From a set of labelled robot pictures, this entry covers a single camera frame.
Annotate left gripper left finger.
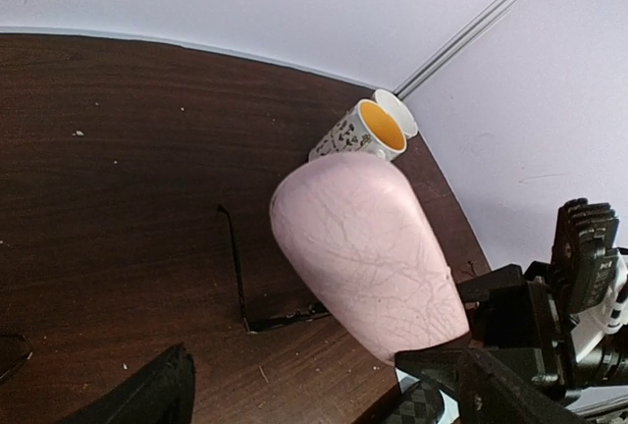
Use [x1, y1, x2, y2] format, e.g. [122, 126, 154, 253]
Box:
[60, 344, 196, 424]

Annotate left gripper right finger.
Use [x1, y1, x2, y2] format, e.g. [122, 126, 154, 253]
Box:
[394, 347, 584, 423]

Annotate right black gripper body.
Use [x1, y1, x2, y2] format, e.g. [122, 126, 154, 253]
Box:
[457, 262, 627, 402]

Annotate pink glasses case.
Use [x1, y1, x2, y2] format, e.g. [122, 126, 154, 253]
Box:
[270, 153, 470, 364]

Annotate black glasses case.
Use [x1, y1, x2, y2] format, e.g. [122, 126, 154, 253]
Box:
[387, 382, 458, 424]

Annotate black sunglasses dark lenses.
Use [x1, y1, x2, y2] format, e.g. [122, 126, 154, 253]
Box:
[217, 204, 331, 335]

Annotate white ceramic bowl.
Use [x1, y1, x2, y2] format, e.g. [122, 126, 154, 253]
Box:
[372, 88, 418, 139]

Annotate patterned mug yellow inside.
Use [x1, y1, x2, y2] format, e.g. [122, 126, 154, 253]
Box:
[308, 99, 407, 162]

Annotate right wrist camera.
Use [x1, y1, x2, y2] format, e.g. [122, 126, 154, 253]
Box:
[550, 198, 627, 339]

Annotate thin black frame glasses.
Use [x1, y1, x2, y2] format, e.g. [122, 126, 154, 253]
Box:
[1, 333, 33, 384]

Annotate right aluminium frame post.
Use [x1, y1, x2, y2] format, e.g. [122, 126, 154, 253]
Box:
[393, 0, 522, 99]

